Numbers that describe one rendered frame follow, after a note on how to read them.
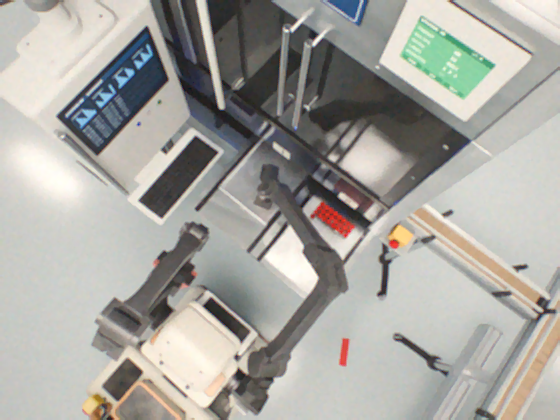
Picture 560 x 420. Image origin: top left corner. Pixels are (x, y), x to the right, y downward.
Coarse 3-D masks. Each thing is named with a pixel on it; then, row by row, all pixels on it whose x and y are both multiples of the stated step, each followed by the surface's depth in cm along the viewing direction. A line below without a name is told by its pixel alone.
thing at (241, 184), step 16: (256, 144) 182; (256, 160) 183; (272, 160) 183; (288, 160) 184; (240, 176) 181; (256, 176) 181; (288, 176) 182; (304, 176) 179; (240, 192) 179; (256, 192) 179; (256, 208) 177; (272, 208) 178
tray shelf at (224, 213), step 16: (208, 192) 179; (224, 192) 179; (304, 192) 180; (320, 192) 181; (192, 208) 176; (208, 208) 177; (224, 208) 177; (240, 208) 177; (336, 208) 179; (352, 208) 180; (224, 224) 175; (240, 224) 176; (256, 224) 176; (352, 224) 178; (368, 224) 178; (240, 240) 174; (368, 240) 176; (256, 256) 172; (352, 256) 174; (272, 272) 172
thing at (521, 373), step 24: (552, 288) 173; (552, 312) 160; (528, 336) 165; (552, 336) 165; (504, 360) 168; (528, 360) 159; (552, 360) 158; (504, 384) 159; (528, 384) 160; (480, 408) 159; (504, 408) 153
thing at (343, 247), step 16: (304, 208) 175; (320, 224) 177; (288, 240) 174; (336, 240) 175; (352, 240) 176; (272, 256) 172; (288, 256) 173; (288, 272) 171; (304, 272) 171; (304, 288) 166
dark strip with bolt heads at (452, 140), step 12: (456, 132) 90; (444, 144) 96; (456, 144) 94; (432, 156) 103; (444, 156) 100; (420, 168) 112; (432, 168) 108; (408, 180) 121; (420, 180) 117; (396, 192) 133
